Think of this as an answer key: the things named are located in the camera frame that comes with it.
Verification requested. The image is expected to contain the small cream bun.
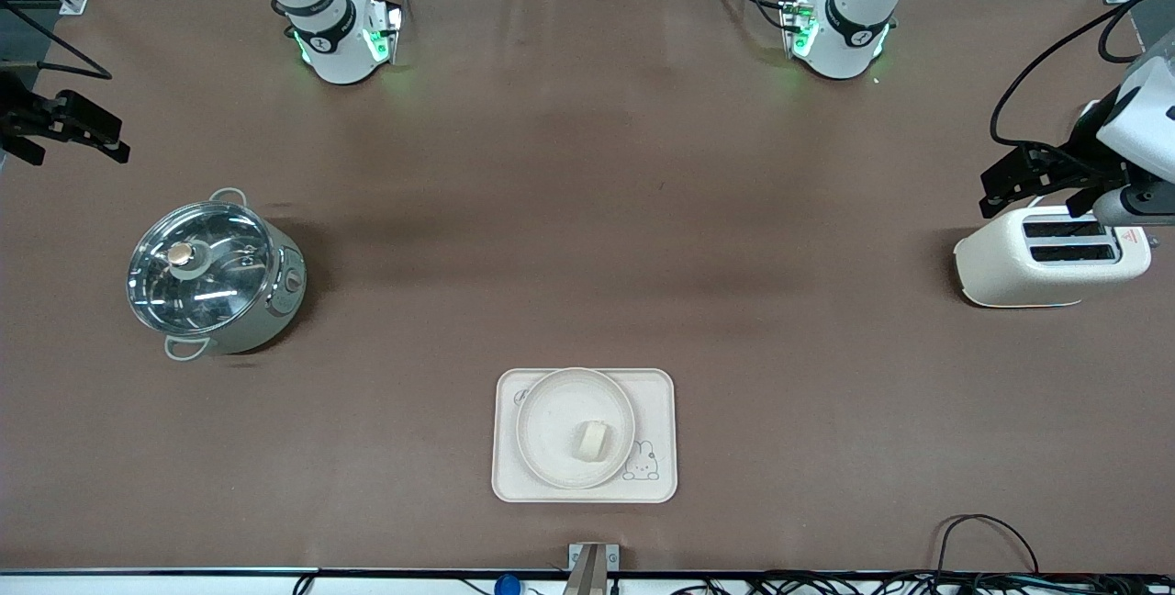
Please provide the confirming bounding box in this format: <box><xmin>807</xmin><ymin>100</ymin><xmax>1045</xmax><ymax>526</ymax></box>
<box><xmin>573</xmin><ymin>421</ymin><xmax>612</xmax><ymax>463</ymax></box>

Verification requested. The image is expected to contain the round cream plate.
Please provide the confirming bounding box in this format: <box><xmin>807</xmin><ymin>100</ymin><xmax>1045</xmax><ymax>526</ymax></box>
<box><xmin>515</xmin><ymin>367</ymin><xmax>637</xmax><ymax>491</ymax></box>

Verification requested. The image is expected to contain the cream rabbit print tray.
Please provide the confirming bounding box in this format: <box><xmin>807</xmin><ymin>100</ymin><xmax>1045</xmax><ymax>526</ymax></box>
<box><xmin>492</xmin><ymin>368</ymin><xmax>679</xmax><ymax>505</ymax></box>

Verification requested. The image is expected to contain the cream two-slot toaster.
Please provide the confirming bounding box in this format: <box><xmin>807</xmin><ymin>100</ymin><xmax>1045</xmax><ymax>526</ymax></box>
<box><xmin>953</xmin><ymin>203</ymin><xmax>1154</xmax><ymax>309</ymax></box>

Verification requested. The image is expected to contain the glass pot lid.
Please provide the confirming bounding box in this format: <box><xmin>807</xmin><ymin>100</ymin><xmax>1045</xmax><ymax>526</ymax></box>
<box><xmin>127</xmin><ymin>200</ymin><xmax>277</xmax><ymax>335</ymax></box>

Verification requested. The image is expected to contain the pale green electric pot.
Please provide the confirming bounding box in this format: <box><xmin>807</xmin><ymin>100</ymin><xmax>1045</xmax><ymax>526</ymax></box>
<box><xmin>127</xmin><ymin>188</ymin><xmax>308</xmax><ymax>363</ymax></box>

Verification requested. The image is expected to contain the brown table mat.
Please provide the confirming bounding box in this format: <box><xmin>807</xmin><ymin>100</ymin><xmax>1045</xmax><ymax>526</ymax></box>
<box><xmin>0</xmin><ymin>0</ymin><xmax>1175</xmax><ymax>575</ymax></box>

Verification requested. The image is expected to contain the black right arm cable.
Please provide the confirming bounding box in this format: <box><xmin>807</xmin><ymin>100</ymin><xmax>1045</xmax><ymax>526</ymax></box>
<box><xmin>0</xmin><ymin>0</ymin><xmax>114</xmax><ymax>82</ymax></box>

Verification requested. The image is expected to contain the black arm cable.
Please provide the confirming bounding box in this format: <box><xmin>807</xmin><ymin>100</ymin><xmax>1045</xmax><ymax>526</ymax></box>
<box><xmin>989</xmin><ymin>0</ymin><xmax>1175</xmax><ymax>151</ymax></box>
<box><xmin>0</xmin><ymin>0</ymin><xmax>114</xmax><ymax>82</ymax></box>

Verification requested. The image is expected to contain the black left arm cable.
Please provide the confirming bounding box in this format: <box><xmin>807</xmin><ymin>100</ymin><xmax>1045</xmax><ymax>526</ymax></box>
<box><xmin>989</xmin><ymin>0</ymin><xmax>1175</xmax><ymax>151</ymax></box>

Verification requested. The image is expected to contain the black looped cable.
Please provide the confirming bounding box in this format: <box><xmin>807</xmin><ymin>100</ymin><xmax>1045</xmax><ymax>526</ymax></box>
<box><xmin>934</xmin><ymin>513</ymin><xmax>1041</xmax><ymax>578</ymax></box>

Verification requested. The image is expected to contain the black cable bundle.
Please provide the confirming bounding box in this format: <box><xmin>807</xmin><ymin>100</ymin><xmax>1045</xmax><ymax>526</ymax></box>
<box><xmin>668</xmin><ymin>571</ymin><xmax>1175</xmax><ymax>595</ymax></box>

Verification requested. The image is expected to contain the metal clamp bracket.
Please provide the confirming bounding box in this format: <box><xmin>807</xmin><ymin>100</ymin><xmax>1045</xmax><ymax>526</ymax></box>
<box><xmin>567</xmin><ymin>543</ymin><xmax>621</xmax><ymax>595</ymax></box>

